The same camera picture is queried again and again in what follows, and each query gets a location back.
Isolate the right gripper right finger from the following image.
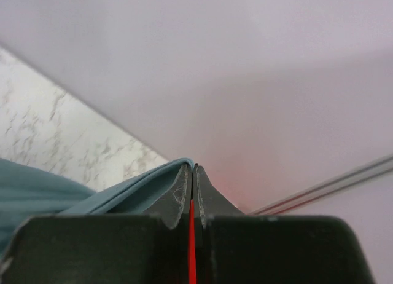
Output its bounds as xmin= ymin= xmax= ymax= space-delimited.
xmin=192 ymin=164 xmax=244 ymax=228

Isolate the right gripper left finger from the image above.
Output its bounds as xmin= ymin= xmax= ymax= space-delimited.
xmin=131 ymin=163 xmax=191 ymax=229

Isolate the red plastic bin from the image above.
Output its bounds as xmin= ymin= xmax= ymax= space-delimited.
xmin=188 ymin=200 xmax=197 ymax=284

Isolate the grey-blue t shirt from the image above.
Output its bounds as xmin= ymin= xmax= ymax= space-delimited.
xmin=1 ymin=158 xmax=194 ymax=251

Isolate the right aluminium corner post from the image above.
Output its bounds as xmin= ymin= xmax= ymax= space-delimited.
xmin=250 ymin=155 xmax=392 ymax=216

